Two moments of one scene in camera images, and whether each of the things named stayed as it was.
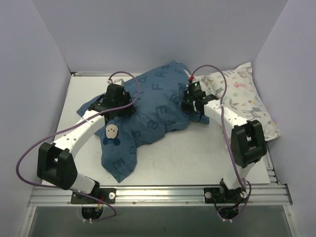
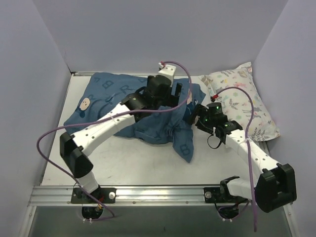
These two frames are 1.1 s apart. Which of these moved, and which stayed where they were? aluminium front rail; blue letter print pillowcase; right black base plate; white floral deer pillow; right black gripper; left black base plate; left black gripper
Moved: blue letter print pillowcase; left black gripper; right black gripper
Stayed: right black base plate; aluminium front rail; white floral deer pillow; left black base plate
